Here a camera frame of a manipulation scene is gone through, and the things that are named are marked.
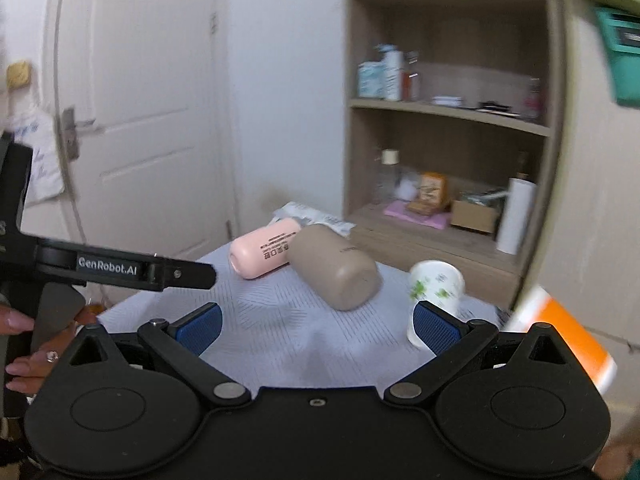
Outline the beige metal tumbler cup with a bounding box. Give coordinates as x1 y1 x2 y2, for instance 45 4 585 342
288 224 382 311

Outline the white paper cup green print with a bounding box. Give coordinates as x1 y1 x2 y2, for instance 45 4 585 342
407 260 465 354

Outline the pink tumbler cup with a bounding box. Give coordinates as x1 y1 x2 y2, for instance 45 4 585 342
229 218 302 280

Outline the person's left hand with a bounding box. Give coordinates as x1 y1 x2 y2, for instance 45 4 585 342
1 304 105 396

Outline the grey patterned tablecloth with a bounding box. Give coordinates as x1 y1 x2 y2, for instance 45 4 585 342
96 238 501 396

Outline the small cardboard box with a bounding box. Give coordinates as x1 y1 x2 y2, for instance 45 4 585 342
450 200 499 235

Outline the white paper towel roll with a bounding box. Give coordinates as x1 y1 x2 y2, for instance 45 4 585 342
497 178 537 255

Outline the pink cloth on shelf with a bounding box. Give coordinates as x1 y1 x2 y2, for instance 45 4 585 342
383 200 451 231

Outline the yellow printed box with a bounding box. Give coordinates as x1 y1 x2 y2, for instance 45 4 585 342
407 172 448 217

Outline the clear bottle beige cap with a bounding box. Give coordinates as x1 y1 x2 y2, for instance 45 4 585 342
373 148 400 204

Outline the white tissue package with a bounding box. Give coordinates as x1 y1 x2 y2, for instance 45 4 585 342
269 202 356 237

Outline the white door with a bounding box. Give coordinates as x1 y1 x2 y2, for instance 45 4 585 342
54 0 232 260

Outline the wooden shelf unit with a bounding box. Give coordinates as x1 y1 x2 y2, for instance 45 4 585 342
344 0 566 308

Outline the pink small bottle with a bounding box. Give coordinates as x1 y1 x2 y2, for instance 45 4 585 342
524 77 542 122

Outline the small red bottle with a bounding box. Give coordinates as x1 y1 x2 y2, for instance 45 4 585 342
402 51 421 102

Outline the teal tissue pack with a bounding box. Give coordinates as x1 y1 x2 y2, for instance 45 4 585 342
357 61 385 100

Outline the white pump bottle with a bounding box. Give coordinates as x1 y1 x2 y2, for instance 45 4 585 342
376 44 404 102

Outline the silver door handle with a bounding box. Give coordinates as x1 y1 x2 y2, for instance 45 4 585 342
60 106 104 162

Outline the paper sheet on wall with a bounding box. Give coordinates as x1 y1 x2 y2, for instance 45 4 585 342
8 108 65 205

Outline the yellow wall hook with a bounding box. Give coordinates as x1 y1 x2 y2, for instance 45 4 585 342
6 60 32 91

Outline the teal wall box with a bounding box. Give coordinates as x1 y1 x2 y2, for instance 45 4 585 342
594 6 640 108

